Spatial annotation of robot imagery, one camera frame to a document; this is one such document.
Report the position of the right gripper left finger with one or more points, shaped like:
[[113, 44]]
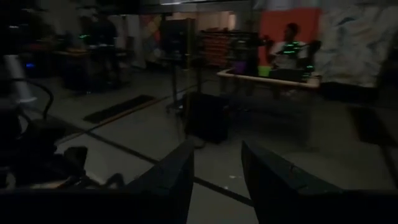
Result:
[[169, 183]]

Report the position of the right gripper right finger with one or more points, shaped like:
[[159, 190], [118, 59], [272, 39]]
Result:
[[270, 189]]

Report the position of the background black robot arm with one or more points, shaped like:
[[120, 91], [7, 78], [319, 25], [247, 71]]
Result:
[[286, 75]]

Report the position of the black box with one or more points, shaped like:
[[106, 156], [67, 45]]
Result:
[[208, 118]]

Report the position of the black rubber mat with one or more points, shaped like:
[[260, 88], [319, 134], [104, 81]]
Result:
[[119, 108]]

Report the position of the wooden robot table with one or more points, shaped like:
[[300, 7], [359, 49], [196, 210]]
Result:
[[270, 81]]

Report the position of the small green bucket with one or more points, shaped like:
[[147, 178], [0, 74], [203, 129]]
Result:
[[264, 71]]

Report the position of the small purple bucket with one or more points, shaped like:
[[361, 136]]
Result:
[[240, 67]]

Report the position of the person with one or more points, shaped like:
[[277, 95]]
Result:
[[102, 34], [287, 54]]

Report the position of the black machine base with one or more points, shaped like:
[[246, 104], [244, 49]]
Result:
[[37, 149]]

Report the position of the shelf rack with orange bins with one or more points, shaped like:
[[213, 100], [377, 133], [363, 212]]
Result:
[[217, 46]]

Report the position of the colourful patterned panel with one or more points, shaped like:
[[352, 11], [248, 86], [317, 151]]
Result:
[[150, 29]]

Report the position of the orange panel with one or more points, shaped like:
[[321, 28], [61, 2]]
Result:
[[270, 25]]

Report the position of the white cylinder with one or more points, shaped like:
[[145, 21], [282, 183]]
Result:
[[18, 77]]

